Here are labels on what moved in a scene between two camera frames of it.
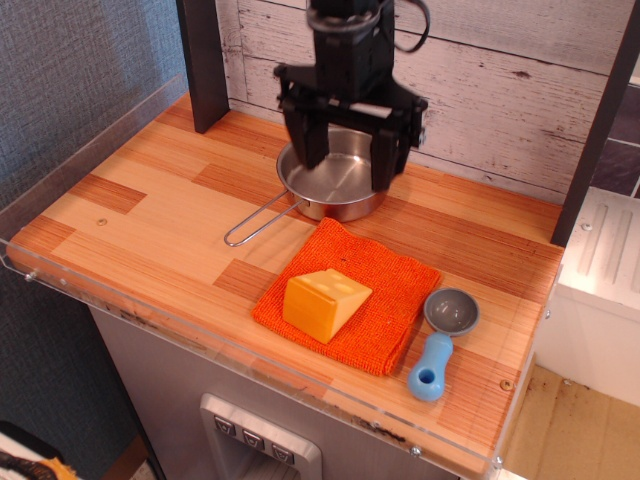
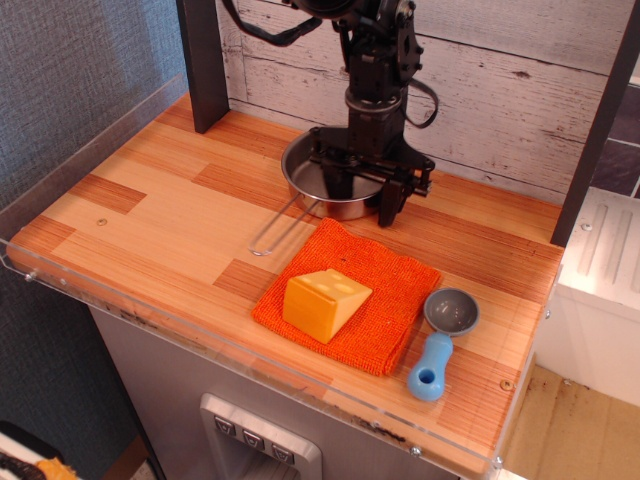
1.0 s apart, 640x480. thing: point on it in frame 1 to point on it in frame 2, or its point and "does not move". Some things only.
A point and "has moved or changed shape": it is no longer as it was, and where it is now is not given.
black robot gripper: [352, 79] to [375, 143]
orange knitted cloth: [378, 333] does not move
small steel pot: [340, 188] has moved or changed shape
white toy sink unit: [590, 330] does not move
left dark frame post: [202, 51] does not move
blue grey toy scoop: [451, 312] does not move
